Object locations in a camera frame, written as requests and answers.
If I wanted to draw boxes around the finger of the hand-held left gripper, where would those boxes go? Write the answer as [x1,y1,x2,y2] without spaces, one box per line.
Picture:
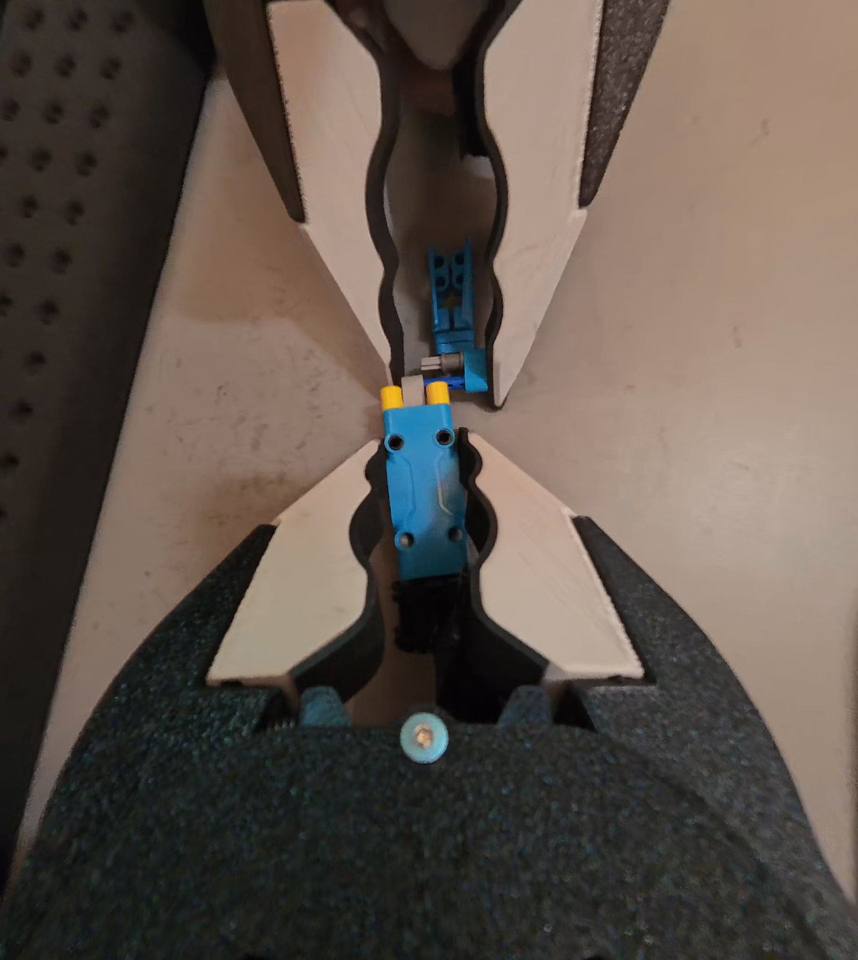
[481,0,604,410]
[266,0,406,384]

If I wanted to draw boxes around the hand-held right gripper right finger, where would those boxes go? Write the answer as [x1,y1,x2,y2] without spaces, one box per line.
[436,429,645,723]

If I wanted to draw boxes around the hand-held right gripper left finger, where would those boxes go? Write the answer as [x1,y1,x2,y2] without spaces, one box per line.
[206,437,388,708]

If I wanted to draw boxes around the black wheel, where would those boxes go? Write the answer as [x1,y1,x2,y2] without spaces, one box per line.
[391,573,469,655]

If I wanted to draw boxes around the small blue beam assembly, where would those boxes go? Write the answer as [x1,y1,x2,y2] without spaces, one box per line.
[420,238,491,395]

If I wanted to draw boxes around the blue motor block yellow pins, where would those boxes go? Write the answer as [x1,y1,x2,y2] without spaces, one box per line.
[380,381,469,582]

